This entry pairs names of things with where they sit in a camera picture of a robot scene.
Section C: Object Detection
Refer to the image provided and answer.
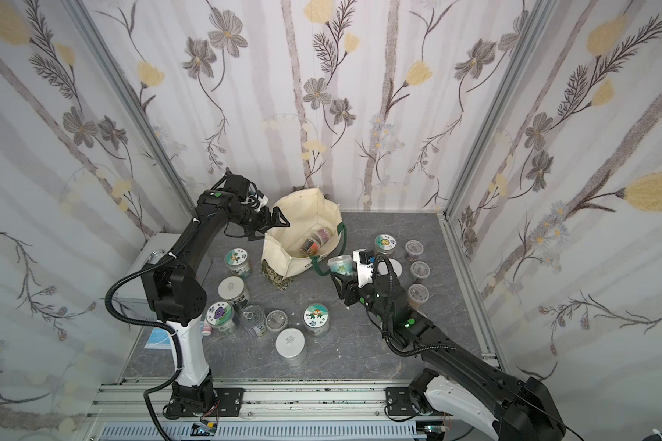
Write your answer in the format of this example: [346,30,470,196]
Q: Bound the grey label seed jar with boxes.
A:
[276,327,307,368]

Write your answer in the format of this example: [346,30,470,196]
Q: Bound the white cartoon label seed jar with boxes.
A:
[373,233,397,257]

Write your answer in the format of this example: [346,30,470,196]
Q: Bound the clear jar brown contents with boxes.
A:
[407,284,430,309]

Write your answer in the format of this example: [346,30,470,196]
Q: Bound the white purple cartoon seed jar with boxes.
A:
[205,301,237,336]

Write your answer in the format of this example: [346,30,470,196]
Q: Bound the grey metal case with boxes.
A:
[114,232,183,315]

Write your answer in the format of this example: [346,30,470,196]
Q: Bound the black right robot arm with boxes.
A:
[329,263,567,440]

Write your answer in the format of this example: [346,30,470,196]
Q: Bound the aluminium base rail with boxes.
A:
[87,377,536,441]

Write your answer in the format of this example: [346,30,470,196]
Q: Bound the plain white lid jar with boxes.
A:
[217,276,250,311]

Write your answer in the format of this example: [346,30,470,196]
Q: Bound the clear jar grey contents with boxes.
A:
[409,261,431,284]

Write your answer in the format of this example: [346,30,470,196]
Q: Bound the white text label jar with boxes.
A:
[378,258,403,277]

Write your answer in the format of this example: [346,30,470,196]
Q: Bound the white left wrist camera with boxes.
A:
[246,193,268,211]

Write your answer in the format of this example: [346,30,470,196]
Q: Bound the dark multicolour label jar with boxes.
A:
[300,233,323,257]

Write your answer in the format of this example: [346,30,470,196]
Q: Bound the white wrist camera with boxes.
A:
[352,249,375,288]
[246,193,268,211]

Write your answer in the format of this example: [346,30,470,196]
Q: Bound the teal label seed jar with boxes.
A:
[327,255,354,276]

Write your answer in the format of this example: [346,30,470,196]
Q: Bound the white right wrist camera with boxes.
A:
[352,249,375,288]

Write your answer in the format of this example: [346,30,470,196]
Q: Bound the cream canvas tote bag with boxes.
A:
[262,189,342,280]

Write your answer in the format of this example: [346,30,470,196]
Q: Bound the blue face mask pack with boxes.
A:
[145,328,172,350]

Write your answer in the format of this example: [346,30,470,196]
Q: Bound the red orange label seed jar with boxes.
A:
[303,303,330,337]

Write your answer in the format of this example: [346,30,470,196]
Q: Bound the silver tin can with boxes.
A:
[240,305,268,338]

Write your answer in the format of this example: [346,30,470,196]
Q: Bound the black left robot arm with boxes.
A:
[104,171,290,419]

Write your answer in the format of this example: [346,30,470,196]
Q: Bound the clear purple label seed jar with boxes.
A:
[405,240,425,262]

